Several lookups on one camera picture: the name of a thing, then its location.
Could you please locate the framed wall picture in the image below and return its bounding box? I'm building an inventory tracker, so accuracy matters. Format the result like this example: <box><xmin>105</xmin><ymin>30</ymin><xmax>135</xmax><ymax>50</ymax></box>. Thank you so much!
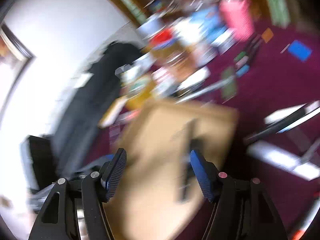
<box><xmin>0</xmin><ymin>22</ymin><xmax>35</xmax><ymax>64</ymax></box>

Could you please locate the black leather chair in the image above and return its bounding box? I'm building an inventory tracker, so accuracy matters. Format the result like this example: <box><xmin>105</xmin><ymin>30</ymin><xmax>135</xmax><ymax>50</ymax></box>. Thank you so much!
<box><xmin>51</xmin><ymin>42</ymin><xmax>150</xmax><ymax>188</ymax></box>

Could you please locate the pink knitted bottle cover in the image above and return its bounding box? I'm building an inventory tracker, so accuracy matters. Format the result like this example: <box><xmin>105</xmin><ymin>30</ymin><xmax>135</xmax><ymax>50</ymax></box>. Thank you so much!
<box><xmin>219</xmin><ymin>0</ymin><xmax>255</xmax><ymax>43</ymax></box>

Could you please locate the brown cardboard box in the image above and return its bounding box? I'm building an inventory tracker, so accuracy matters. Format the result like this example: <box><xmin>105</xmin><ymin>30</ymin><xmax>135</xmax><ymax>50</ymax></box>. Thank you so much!
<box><xmin>104</xmin><ymin>97</ymin><xmax>239</xmax><ymax>240</ymax></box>

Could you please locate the red-lid clear jar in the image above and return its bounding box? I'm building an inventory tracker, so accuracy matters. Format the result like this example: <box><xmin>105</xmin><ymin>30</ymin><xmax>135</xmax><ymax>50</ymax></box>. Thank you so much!
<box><xmin>147</xmin><ymin>28</ymin><xmax>174</xmax><ymax>47</ymax></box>

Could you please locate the blue rectangular pack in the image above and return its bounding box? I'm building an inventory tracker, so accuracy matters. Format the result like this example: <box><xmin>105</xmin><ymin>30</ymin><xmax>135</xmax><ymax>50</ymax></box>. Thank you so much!
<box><xmin>287</xmin><ymin>40</ymin><xmax>313</xmax><ymax>62</ymax></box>

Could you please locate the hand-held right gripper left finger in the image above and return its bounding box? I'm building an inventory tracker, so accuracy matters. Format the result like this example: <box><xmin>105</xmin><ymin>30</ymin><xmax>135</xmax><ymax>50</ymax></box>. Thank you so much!
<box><xmin>28</xmin><ymin>148</ymin><xmax>127</xmax><ymax>240</ymax></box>

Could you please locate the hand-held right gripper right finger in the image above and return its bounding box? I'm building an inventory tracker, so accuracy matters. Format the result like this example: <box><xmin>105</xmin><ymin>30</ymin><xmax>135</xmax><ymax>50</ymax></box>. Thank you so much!
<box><xmin>190</xmin><ymin>149</ymin><xmax>290</xmax><ymax>240</ymax></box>

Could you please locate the white metal stand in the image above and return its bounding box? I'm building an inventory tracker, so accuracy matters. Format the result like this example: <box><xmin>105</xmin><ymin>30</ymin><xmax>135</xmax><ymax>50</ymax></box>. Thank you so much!
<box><xmin>243</xmin><ymin>100</ymin><xmax>320</xmax><ymax>181</ymax></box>

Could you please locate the purple velvet tablecloth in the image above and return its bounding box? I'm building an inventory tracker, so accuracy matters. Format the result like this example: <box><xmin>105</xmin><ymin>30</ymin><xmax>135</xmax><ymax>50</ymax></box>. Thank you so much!
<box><xmin>85</xmin><ymin>17</ymin><xmax>320</xmax><ymax>240</ymax></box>

